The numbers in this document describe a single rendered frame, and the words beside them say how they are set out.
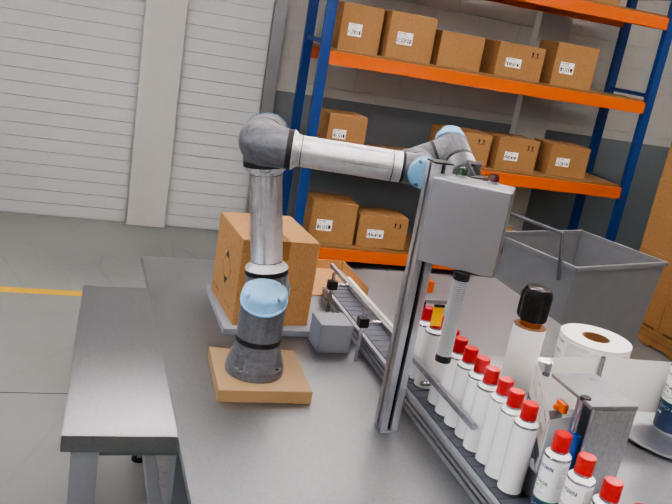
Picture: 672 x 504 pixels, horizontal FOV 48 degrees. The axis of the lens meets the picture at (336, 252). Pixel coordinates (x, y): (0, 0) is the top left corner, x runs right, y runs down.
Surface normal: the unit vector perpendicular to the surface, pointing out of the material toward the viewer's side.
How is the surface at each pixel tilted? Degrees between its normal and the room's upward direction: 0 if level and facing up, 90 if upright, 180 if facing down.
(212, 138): 90
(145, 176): 90
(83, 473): 90
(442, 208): 90
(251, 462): 0
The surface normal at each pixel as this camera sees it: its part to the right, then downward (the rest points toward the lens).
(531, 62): 0.29, 0.32
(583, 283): 0.54, 0.36
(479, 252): -0.29, 0.22
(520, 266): -0.83, 0.08
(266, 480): 0.17, -0.95
